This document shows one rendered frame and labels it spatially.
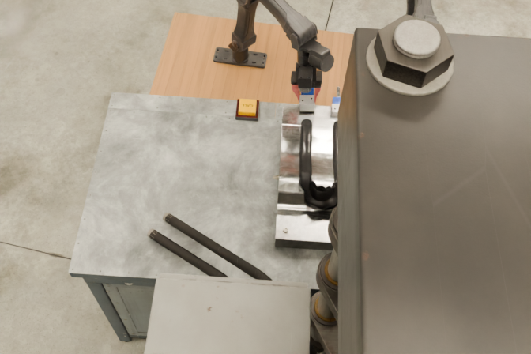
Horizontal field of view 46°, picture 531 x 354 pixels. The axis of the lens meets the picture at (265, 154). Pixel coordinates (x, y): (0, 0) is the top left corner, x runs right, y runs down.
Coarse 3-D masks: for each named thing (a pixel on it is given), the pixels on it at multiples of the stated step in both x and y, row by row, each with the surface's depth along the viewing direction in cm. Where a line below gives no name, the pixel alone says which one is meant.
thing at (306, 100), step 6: (312, 90) 214; (300, 96) 212; (306, 96) 212; (312, 96) 211; (300, 102) 211; (306, 102) 211; (312, 102) 210; (300, 108) 213; (306, 108) 213; (312, 108) 213
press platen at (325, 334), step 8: (312, 296) 166; (312, 304) 164; (312, 312) 163; (312, 320) 162; (320, 320) 162; (328, 320) 161; (320, 328) 161; (328, 328) 161; (336, 328) 161; (320, 336) 161; (328, 336) 160; (336, 336) 160; (328, 344) 159; (336, 344) 159; (328, 352) 159; (336, 352) 158
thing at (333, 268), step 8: (336, 256) 132; (336, 264) 134; (328, 272) 142; (336, 272) 137; (336, 280) 140; (320, 296) 156; (320, 304) 158; (320, 312) 161; (328, 312) 158; (312, 328) 176; (312, 336) 180; (312, 344) 180; (320, 344) 180; (320, 352) 182
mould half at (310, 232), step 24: (288, 120) 214; (312, 120) 214; (336, 120) 215; (288, 144) 210; (312, 144) 210; (288, 168) 200; (312, 168) 201; (288, 192) 195; (288, 216) 198; (312, 216) 198; (288, 240) 194; (312, 240) 194
